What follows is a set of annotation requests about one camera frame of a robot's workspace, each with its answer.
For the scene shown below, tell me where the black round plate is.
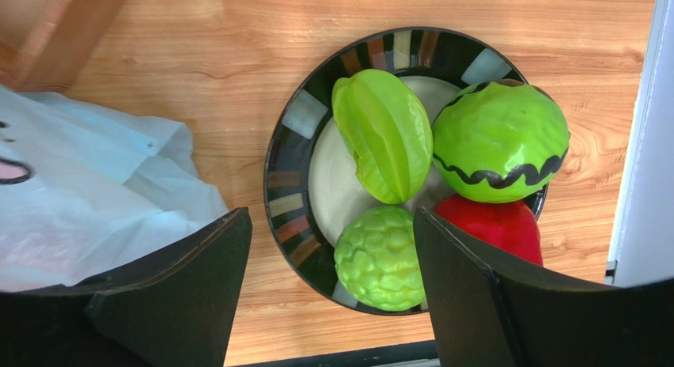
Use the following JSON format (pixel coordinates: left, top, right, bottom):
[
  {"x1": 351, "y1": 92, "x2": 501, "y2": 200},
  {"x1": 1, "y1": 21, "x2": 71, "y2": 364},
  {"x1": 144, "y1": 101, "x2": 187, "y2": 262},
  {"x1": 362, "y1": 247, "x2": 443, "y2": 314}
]
[{"x1": 263, "y1": 27, "x2": 524, "y2": 315}]

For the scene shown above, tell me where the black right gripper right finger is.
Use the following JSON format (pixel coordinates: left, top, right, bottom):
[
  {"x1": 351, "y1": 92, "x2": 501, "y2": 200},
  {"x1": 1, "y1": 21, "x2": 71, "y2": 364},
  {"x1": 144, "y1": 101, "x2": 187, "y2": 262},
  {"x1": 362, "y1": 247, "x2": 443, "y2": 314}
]
[{"x1": 413, "y1": 209, "x2": 673, "y2": 366}]

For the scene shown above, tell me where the green watermelon toy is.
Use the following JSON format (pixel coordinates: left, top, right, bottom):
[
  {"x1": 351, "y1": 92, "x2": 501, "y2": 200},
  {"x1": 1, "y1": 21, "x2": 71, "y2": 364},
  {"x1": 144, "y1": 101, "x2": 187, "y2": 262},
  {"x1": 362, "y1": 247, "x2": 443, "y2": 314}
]
[{"x1": 432, "y1": 79, "x2": 570, "y2": 203}]

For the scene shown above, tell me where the right aluminium frame post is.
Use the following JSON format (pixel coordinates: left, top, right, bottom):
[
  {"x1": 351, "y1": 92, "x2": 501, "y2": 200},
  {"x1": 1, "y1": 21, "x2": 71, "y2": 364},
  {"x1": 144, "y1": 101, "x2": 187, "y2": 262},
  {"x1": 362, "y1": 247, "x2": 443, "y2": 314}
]
[{"x1": 604, "y1": 0, "x2": 673, "y2": 287}]

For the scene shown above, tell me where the brown wooden divided tray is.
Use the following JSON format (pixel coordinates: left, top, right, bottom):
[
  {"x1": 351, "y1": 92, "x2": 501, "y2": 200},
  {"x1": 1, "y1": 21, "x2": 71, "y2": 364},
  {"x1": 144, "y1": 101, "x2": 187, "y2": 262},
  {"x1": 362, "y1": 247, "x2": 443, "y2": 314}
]
[{"x1": 1, "y1": 0, "x2": 126, "y2": 92}]

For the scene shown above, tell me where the light green starfruit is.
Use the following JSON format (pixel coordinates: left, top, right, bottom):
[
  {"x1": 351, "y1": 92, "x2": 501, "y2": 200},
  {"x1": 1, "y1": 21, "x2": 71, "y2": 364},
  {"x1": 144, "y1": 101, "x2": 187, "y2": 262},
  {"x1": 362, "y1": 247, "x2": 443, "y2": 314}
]
[{"x1": 331, "y1": 69, "x2": 434, "y2": 205}]

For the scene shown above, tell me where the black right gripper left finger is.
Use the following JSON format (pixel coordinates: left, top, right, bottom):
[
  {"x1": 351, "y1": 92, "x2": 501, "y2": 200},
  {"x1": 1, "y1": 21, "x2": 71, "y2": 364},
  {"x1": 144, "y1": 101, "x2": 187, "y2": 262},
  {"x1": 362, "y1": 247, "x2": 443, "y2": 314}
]
[{"x1": 1, "y1": 207, "x2": 252, "y2": 366}]

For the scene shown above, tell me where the red bell pepper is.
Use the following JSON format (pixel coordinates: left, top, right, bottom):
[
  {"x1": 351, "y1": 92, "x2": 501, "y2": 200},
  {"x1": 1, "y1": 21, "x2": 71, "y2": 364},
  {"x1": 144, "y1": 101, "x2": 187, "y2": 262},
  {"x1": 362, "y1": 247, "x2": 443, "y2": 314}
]
[{"x1": 434, "y1": 195, "x2": 543, "y2": 266}]

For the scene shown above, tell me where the green custard apple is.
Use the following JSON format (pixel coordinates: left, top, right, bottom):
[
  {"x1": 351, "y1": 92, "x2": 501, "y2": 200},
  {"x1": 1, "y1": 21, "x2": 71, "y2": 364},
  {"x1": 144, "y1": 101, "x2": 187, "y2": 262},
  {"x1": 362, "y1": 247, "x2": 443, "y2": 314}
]
[{"x1": 334, "y1": 206, "x2": 426, "y2": 312}]

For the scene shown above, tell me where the light blue printed plastic bag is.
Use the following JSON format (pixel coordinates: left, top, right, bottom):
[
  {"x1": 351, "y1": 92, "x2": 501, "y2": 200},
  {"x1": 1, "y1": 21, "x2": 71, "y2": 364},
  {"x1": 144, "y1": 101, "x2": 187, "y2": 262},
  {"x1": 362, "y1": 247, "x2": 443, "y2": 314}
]
[{"x1": 1, "y1": 89, "x2": 228, "y2": 293}]

